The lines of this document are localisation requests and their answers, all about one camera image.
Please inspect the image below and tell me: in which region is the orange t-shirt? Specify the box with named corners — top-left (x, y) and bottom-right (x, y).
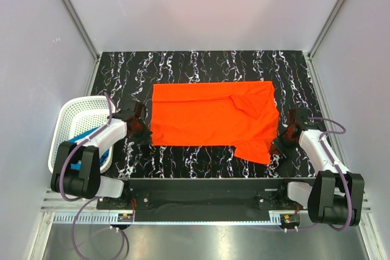
top-left (151, 81), bottom-right (279, 164)

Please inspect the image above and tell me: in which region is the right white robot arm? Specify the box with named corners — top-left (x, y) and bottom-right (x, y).
top-left (270, 121), bottom-right (364, 231)

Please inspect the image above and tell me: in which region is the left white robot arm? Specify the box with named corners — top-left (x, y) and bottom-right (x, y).
top-left (51, 116), bottom-right (152, 202)

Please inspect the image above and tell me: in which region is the white plastic laundry basket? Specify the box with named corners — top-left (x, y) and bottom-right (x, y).
top-left (48, 96), bottom-right (116, 172)

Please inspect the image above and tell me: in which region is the blue t-shirt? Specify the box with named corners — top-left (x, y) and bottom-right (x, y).
top-left (68, 128), bottom-right (113, 174)

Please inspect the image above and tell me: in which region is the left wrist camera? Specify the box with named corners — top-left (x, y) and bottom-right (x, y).
top-left (121, 100), bottom-right (147, 119)

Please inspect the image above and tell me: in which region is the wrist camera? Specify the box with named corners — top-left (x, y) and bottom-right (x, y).
top-left (288, 107), bottom-right (310, 128)
top-left (121, 100), bottom-right (147, 119)

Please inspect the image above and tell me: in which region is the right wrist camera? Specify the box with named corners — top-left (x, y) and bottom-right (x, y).
top-left (288, 107), bottom-right (310, 128)

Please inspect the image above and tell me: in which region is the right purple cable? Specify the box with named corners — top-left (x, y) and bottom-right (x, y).
top-left (248, 116), bottom-right (356, 232)

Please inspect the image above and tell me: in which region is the purple cable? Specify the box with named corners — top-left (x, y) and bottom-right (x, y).
top-left (248, 116), bottom-right (356, 232)
top-left (59, 91), bottom-right (130, 259)

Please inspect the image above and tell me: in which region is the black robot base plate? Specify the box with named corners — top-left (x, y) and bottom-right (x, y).
top-left (97, 178), bottom-right (303, 219)

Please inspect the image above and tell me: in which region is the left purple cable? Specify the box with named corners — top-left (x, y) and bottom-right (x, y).
top-left (59, 91), bottom-right (130, 259)

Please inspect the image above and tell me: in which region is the slotted cable duct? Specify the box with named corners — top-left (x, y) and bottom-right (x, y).
top-left (54, 212), bottom-right (281, 226)

